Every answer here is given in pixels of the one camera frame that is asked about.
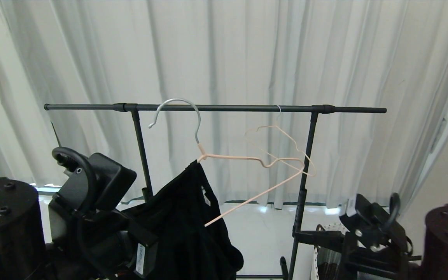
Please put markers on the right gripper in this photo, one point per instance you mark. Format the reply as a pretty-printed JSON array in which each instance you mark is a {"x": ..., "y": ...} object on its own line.
[{"x": 368, "y": 264}]

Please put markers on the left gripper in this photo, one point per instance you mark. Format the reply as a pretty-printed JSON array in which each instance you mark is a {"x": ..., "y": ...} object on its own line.
[{"x": 130, "y": 249}]

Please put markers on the black t-shirt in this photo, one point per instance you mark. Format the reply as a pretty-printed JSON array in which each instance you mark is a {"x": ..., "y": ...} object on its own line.
[{"x": 185, "y": 225}]

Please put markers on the pink clothes hanger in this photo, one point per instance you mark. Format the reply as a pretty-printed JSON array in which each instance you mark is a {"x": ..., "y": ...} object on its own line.
[
  {"x": 247, "y": 157},
  {"x": 278, "y": 116}
]

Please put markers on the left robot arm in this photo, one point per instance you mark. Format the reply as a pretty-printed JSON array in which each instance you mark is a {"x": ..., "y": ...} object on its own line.
[{"x": 6, "y": 225}]

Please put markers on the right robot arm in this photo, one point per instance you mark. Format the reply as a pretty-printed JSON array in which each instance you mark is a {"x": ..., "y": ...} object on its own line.
[{"x": 445, "y": 241}]

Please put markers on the white laundry basket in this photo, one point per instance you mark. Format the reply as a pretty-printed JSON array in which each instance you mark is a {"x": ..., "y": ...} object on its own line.
[{"x": 327, "y": 249}]

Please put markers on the black clothes rack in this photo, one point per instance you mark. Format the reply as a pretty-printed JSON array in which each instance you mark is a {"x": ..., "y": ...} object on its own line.
[{"x": 228, "y": 108}]

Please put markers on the window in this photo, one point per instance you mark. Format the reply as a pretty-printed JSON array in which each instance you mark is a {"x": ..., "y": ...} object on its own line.
[{"x": 47, "y": 190}]

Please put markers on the white curtain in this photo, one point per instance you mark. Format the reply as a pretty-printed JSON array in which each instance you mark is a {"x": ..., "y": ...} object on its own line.
[{"x": 247, "y": 50}]

